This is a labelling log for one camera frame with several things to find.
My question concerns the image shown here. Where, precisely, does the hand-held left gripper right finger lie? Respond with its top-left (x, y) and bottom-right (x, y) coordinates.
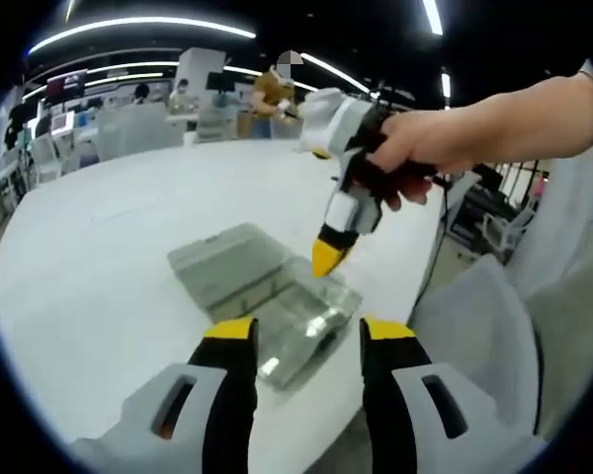
top-left (359, 315), bottom-right (550, 474)

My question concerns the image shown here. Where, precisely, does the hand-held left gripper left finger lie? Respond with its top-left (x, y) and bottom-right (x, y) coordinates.
top-left (68, 315), bottom-right (259, 474)

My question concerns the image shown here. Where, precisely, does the grey transparent dual guide fixture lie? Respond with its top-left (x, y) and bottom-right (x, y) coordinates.
top-left (166, 221), bottom-right (365, 392)

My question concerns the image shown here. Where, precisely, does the person's right hand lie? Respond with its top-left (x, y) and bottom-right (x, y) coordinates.
top-left (368, 111), bottom-right (470, 211)

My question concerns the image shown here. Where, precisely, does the grey mesh office chair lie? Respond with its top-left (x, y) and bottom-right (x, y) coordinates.
top-left (408, 255), bottom-right (543, 438)

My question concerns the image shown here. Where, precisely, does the white swivel chair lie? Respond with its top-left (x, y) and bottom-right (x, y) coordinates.
top-left (479, 206), bottom-right (541, 266)

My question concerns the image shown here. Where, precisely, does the grey partition panel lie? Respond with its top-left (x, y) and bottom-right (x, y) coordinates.
top-left (96, 102), bottom-right (187, 162)

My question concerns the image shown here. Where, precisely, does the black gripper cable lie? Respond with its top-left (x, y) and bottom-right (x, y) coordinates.
top-left (422, 180), bottom-right (451, 302)

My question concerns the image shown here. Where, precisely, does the dark red wall screen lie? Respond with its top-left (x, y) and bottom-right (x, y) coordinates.
top-left (46, 70), bottom-right (89, 100)

